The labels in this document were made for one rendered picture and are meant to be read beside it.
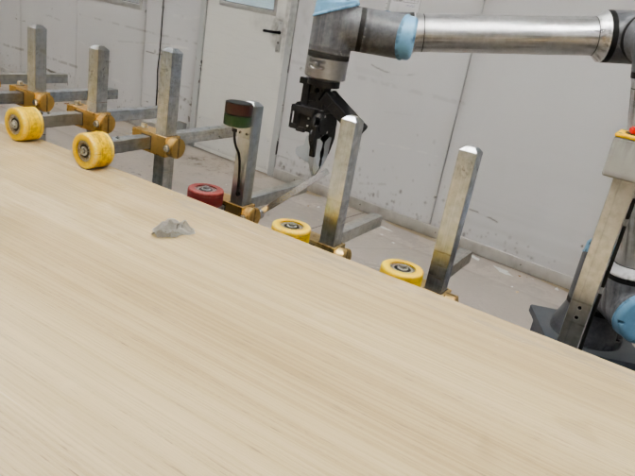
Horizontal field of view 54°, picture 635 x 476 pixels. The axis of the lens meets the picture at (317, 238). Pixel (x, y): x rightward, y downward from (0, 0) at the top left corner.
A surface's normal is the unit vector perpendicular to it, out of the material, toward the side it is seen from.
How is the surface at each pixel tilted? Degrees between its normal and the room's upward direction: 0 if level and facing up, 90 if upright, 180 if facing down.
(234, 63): 90
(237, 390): 0
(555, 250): 90
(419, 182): 90
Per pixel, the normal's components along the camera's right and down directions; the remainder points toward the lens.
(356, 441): 0.16, -0.92
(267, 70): -0.59, 0.19
